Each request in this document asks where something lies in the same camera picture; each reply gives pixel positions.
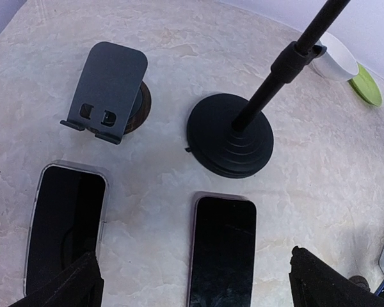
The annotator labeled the phone with clear case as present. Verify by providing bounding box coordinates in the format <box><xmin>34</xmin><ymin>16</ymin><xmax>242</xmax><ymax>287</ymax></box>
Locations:
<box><xmin>24</xmin><ymin>161</ymin><xmax>109</xmax><ymax>295</ymax></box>

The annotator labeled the dark round base phone stand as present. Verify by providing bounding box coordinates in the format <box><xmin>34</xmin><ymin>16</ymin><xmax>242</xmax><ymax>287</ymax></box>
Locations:
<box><xmin>349</xmin><ymin>275</ymin><xmax>371</xmax><ymax>292</ymax></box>

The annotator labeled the white ceramic bowl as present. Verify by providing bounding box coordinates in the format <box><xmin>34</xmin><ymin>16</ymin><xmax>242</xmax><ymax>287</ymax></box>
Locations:
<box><xmin>309</xmin><ymin>32</ymin><xmax>359</xmax><ymax>82</ymax></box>

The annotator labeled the purple edged black phone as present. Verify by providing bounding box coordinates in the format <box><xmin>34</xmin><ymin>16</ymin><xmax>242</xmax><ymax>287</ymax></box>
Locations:
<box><xmin>186</xmin><ymin>191</ymin><xmax>257</xmax><ymax>306</ymax></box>

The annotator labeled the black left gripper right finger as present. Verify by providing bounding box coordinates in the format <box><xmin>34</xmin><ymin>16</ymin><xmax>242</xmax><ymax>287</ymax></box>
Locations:
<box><xmin>289</xmin><ymin>246</ymin><xmax>384</xmax><ymax>306</ymax></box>

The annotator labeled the small dark grey phone stand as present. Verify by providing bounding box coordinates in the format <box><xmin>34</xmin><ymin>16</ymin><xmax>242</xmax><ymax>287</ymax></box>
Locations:
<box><xmin>60</xmin><ymin>42</ymin><xmax>150</xmax><ymax>145</ymax></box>

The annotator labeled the green plate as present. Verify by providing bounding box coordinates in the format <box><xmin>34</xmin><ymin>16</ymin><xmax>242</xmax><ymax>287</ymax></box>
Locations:
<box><xmin>348</xmin><ymin>63</ymin><xmax>383</xmax><ymax>107</ymax></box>

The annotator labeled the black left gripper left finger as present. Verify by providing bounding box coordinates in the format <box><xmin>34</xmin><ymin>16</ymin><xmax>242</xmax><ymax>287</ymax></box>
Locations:
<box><xmin>12</xmin><ymin>252</ymin><xmax>103</xmax><ymax>307</ymax></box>

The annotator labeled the tall black pole phone stand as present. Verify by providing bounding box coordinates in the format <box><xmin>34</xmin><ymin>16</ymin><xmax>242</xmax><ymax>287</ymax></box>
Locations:
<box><xmin>186</xmin><ymin>1</ymin><xmax>348</xmax><ymax>178</ymax></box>

